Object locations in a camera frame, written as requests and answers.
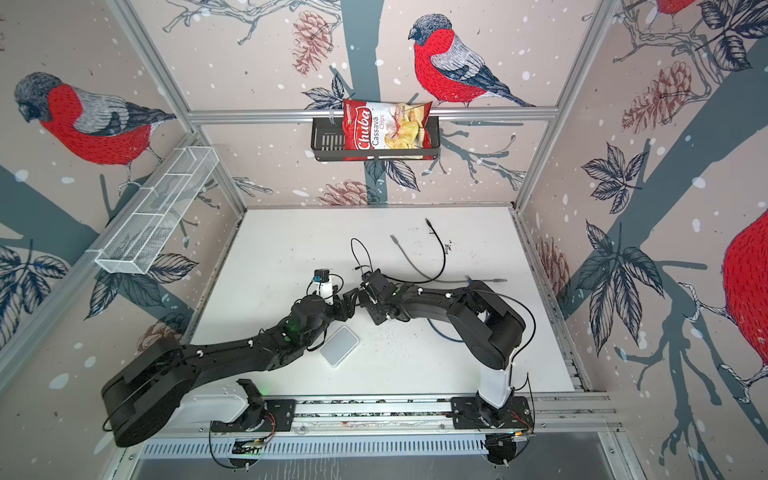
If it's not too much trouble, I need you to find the white wire mesh shelf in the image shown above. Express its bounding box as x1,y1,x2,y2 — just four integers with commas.
95,146,219,274

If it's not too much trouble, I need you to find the black ethernet cable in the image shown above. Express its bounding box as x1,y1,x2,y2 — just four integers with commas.
389,218,448,285

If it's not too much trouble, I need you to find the blue ethernet cable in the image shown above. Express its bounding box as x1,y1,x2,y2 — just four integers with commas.
427,317,466,344

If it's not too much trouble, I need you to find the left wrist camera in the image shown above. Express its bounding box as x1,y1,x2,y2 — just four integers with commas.
313,269,331,286

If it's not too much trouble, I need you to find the red cassava chips bag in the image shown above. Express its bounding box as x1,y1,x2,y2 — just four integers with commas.
342,99,436,160

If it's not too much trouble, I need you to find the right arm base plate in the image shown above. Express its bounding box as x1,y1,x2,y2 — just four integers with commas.
450,395,534,430

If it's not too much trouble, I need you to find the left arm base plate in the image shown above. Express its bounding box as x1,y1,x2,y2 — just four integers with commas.
209,399,296,435

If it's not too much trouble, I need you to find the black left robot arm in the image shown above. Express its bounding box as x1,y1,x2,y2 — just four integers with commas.
101,289,358,448

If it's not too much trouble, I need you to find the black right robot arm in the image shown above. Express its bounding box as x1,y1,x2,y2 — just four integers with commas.
357,270,526,411

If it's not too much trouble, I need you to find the black wall basket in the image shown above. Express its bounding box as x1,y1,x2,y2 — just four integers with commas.
310,117,441,162

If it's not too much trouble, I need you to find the aluminium mounting rail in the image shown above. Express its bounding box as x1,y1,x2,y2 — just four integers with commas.
155,392,622,435

